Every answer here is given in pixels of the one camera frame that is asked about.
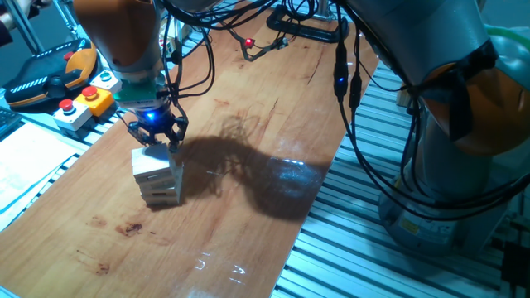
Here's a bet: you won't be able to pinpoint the black orange teach pendant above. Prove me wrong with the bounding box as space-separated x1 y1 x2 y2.
2 37 99 109

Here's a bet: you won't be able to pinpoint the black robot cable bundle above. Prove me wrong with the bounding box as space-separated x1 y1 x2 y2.
152 0 530 223

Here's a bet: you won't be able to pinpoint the white box big red button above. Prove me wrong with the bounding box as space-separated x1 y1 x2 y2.
52 98 93 132

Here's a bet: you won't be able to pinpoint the white paper sheets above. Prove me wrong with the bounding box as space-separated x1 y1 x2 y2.
0 123 90 232

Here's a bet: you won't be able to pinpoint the black computer keyboard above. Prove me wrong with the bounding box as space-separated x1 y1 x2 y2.
0 108 22 141

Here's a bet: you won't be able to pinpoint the yellow emergency stop button box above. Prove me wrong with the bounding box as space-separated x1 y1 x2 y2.
74 85 115 118

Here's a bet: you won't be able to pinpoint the green wrist mount adapter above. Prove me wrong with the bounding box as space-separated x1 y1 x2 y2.
113 80 169 111

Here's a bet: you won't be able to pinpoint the glossy wood grain mat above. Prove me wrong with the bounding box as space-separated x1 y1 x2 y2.
0 0 380 298

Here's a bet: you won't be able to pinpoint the white box small green button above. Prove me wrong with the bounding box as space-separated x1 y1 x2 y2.
89 70 122 94

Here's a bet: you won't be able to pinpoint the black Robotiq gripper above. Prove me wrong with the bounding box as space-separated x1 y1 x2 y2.
126 108 190 153

